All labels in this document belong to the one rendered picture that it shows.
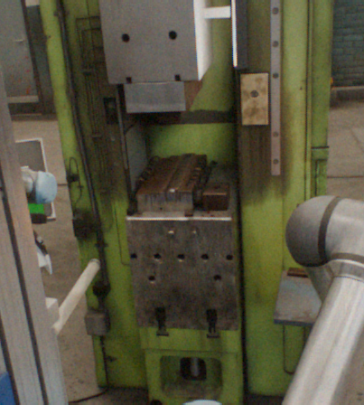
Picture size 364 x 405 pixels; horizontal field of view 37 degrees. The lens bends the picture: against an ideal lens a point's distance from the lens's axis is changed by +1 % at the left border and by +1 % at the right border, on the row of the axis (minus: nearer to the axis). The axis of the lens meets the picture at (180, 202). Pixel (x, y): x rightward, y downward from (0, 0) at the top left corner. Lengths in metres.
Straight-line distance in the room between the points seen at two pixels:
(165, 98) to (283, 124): 0.42
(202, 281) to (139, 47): 0.82
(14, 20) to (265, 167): 6.66
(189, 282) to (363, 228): 1.14
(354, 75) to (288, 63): 5.96
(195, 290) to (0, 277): 1.42
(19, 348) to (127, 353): 1.82
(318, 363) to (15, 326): 0.44
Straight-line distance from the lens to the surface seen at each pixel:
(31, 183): 1.28
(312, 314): 1.75
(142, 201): 1.93
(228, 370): 2.18
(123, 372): 2.54
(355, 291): 0.89
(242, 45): 1.85
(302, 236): 0.96
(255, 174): 1.99
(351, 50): 7.79
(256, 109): 1.90
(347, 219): 0.93
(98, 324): 2.35
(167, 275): 1.97
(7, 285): 0.63
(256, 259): 2.13
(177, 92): 1.79
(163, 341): 2.14
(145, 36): 1.79
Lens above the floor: 1.66
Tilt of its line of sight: 22 degrees down
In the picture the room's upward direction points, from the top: 5 degrees counter-clockwise
